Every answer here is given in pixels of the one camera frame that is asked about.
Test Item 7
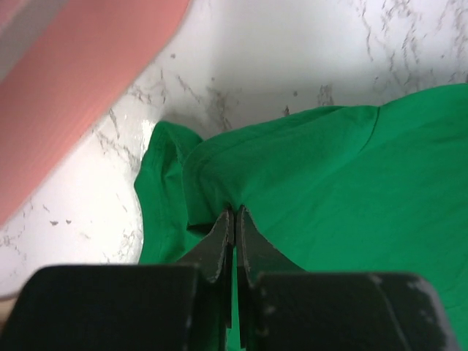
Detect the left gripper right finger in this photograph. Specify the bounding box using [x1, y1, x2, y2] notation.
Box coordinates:
[235, 207, 461, 350]

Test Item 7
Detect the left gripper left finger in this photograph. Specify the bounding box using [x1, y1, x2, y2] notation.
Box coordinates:
[7, 210, 234, 350]

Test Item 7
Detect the green t shirt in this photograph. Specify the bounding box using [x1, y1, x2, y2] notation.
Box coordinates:
[135, 84, 467, 347]

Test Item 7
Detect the pink tiered shelf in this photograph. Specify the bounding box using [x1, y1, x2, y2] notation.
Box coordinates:
[0, 0, 195, 312]

